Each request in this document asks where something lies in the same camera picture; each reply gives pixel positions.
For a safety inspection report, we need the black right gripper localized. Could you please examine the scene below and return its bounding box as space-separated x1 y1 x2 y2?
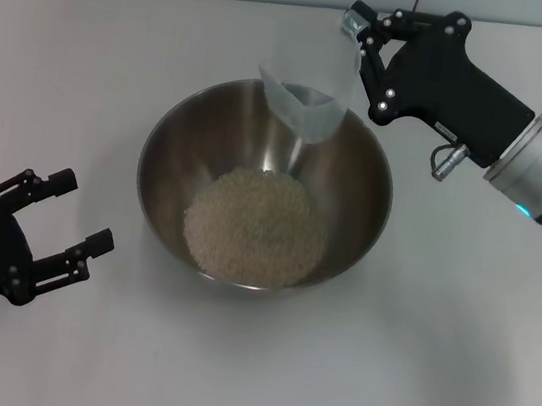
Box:
326 0 542 175

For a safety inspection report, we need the stainless steel mixing bowl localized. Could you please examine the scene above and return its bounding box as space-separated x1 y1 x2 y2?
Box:
121 63 408 319

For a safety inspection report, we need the clear plastic measuring cup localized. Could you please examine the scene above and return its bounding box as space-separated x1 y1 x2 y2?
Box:
248 0 370 151

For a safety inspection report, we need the gripper cable with metal plug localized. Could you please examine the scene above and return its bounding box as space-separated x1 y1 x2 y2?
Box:
427 138 470 185

